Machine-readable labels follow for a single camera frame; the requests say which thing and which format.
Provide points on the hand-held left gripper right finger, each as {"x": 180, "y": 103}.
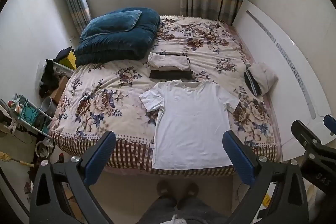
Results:
{"x": 237, "y": 154}

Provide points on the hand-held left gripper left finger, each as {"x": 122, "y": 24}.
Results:
{"x": 101, "y": 153}

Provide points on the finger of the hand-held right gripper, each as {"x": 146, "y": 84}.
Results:
{"x": 331, "y": 123}
{"x": 307, "y": 134}

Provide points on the white t-shirt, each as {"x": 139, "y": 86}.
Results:
{"x": 190, "y": 121}

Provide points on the dark clothes heap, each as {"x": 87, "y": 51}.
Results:
{"x": 50, "y": 77}

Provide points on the folded dark clothes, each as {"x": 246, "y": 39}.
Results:
{"x": 170, "y": 74}

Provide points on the folded white clothes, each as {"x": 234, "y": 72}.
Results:
{"x": 169, "y": 61}

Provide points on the floral bed blanket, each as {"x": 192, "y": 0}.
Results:
{"x": 105, "y": 98}

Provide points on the brown slipper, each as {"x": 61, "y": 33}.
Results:
{"x": 187, "y": 195}

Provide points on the grey bucket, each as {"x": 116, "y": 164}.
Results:
{"x": 48, "y": 106}

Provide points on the white and striped garment bundle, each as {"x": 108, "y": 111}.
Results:
{"x": 262, "y": 78}

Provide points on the white headboard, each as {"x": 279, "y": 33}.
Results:
{"x": 288, "y": 61}

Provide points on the cardboard box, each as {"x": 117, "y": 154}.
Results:
{"x": 59, "y": 90}

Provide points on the person's grey trousers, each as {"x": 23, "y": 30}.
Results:
{"x": 181, "y": 211}

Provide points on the teal storage rack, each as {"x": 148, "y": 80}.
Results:
{"x": 29, "y": 113}

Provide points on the yellow box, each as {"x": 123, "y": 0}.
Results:
{"x": 70, "y": 60}

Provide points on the blue folded quilt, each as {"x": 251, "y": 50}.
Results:
{"x": 115, "y": 40}

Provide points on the blue pillow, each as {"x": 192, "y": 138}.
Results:
{"x": 113, "y": 23}

